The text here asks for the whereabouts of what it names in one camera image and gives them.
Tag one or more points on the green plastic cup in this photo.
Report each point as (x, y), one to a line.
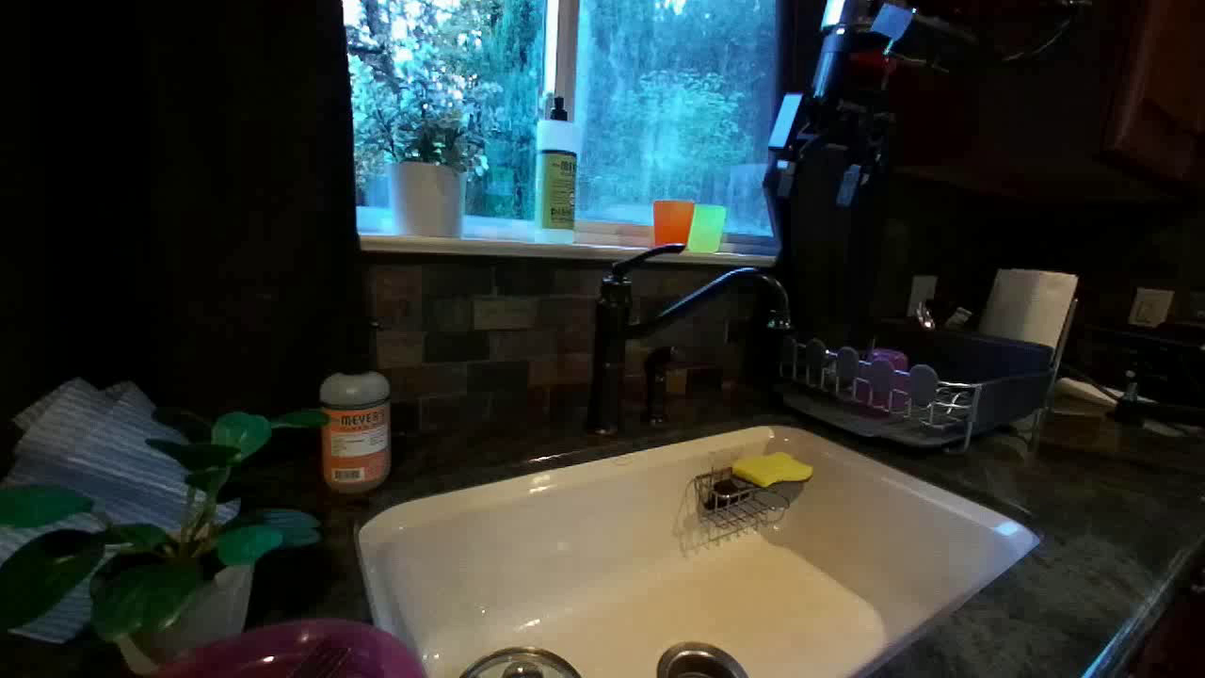
(710, 230)

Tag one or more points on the white paper towel roll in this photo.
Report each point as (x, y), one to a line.
(1028, 307)

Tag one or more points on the orange plastic cup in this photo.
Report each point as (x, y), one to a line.
(671, 225)

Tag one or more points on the soap bottle green label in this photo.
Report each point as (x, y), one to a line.
(558, 176)

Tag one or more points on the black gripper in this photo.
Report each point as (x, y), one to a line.
(829, 213)

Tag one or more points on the steel dish rack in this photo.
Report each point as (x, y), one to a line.
(993, 378)

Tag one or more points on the green leafy plant white pot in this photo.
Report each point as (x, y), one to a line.
(152, 589)

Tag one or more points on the dark bronze faucet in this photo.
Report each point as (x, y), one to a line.
(612, 341)

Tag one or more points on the orange label bottle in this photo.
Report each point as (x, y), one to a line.
(354, 437)

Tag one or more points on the white wall outlet plate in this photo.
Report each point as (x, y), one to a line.
(920, 294)
(1150, 307)

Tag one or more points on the white ceramic sink basin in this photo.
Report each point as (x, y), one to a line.
(590, 568)

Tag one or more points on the yellow sponge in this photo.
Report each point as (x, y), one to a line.
(775, 468)

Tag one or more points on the pink colander bowl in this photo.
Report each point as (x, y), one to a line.
(304, 653)

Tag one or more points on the windowsill plant white pot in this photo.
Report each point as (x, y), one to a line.
(432, 194)

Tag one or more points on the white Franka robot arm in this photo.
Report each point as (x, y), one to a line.
(866, 63)

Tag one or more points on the metal sink drain stopper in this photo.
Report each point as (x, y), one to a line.
(520, 663)

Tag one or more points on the window with white frame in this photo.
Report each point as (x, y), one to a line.
(663, 115)

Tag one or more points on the wooden wall cabinet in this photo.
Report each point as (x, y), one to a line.
(1163, 88)

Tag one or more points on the purple cup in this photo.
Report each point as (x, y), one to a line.
(888, 383)

